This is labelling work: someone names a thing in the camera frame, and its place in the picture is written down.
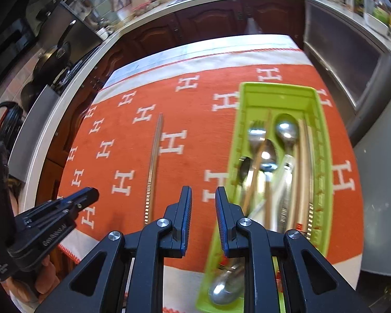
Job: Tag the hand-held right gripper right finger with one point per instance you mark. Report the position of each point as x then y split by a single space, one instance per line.
222 225

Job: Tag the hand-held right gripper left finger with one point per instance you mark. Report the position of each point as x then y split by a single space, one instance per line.
186 221

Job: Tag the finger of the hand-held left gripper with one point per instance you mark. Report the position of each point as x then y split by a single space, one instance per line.
81 195
78 209

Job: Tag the tan chopstick grooved end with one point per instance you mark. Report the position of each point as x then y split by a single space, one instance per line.
156 169

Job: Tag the small steel teaspoon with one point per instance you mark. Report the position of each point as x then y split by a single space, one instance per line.
246 168

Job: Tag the metal chopstick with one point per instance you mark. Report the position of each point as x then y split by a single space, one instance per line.
151 169

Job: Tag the steel soup spoon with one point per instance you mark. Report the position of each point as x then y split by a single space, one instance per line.
223 290

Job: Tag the bundle of wooden chopsticks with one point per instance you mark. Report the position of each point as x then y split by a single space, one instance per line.
296 186

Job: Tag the medium steel spoon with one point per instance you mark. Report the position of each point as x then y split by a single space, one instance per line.
267 152

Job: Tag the dark chopstick ribbed end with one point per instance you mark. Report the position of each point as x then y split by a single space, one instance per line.
310 215

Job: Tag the light chopstick red banded end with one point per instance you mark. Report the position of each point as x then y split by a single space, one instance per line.
303 176

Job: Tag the large steel spoon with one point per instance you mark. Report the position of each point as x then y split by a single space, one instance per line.
286 128

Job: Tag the green plastic tray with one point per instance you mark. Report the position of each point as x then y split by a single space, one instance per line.
280 101

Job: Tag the person's left hand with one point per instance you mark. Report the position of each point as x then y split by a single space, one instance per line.
45 275

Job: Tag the steel splash guard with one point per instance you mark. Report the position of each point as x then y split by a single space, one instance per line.
32 133

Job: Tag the orange printed blanket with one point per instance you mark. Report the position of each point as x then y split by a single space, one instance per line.
198 120

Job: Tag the black kettle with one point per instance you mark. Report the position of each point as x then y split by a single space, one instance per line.
5 124

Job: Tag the black pot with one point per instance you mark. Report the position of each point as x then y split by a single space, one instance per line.
32 96

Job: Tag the gas stove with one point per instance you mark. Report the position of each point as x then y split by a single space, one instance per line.
75 68

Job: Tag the dark wok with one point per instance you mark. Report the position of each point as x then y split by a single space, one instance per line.
52 58

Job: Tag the stainless steel range hood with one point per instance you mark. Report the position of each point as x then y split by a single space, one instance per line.
71 3

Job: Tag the white plastic bottle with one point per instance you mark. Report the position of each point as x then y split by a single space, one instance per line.
368 1

